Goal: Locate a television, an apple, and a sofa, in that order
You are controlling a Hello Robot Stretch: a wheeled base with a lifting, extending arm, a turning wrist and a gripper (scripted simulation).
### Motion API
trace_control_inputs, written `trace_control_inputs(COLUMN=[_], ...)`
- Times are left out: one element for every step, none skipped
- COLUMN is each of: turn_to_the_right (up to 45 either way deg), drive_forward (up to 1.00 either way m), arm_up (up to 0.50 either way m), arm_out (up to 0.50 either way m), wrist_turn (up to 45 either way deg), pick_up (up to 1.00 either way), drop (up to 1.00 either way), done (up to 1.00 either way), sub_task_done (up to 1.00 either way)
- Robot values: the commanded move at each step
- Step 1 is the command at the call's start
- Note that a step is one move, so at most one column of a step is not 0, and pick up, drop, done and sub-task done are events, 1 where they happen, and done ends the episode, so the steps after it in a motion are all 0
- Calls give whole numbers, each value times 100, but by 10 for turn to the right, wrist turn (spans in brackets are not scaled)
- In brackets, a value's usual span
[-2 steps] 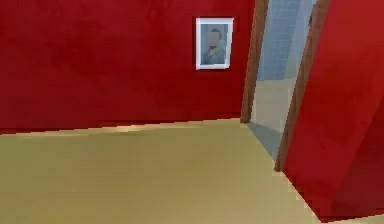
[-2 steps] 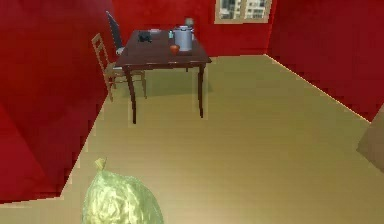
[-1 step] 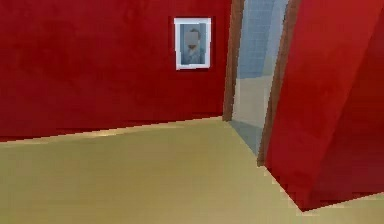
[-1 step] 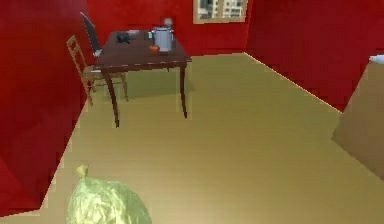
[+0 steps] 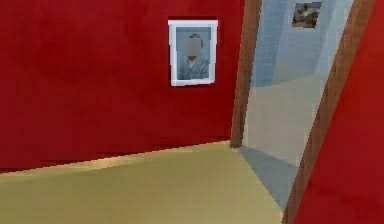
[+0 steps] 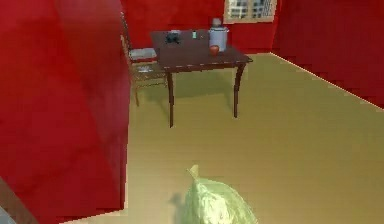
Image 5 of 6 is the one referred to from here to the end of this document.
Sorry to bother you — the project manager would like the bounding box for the white framed portrait picture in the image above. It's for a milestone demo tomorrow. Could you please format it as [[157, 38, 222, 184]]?
[[167, 19, 219, 87]]

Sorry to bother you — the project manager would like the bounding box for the small dark wall picture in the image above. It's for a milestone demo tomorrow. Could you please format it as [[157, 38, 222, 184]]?
[[291, 1, 323, 29]]

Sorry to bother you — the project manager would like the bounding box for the brown wooden door frame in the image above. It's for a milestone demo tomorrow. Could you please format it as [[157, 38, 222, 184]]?
[[229, 0, 376, 224]]

